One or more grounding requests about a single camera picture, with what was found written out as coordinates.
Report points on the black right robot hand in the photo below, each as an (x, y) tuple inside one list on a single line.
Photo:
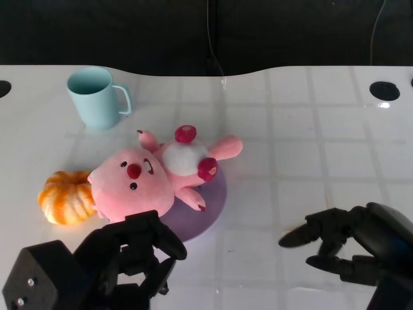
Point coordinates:
[(380, 239)]

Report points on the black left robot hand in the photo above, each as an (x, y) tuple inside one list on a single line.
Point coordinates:
[(106, 252)]

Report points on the pink plush doll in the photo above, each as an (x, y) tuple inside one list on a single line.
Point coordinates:
[(129, 187)]

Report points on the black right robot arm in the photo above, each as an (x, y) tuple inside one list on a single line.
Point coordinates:
[(393, 294)]

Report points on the purple plate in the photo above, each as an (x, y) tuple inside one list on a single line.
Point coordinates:
[(206, 210)]

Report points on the orange toy pumpkin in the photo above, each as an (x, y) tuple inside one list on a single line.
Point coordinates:
[(64, 200)]

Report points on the black table grommet hole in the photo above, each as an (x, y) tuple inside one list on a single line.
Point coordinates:
[(4, 89), (384, 91)]

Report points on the light blue mug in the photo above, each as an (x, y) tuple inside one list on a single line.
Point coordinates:
[(93, 103)]

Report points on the black cloth backdrop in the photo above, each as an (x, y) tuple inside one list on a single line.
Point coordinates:
[(129, 32)]

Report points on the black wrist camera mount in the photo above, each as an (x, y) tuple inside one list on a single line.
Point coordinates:
[(32, 268)]

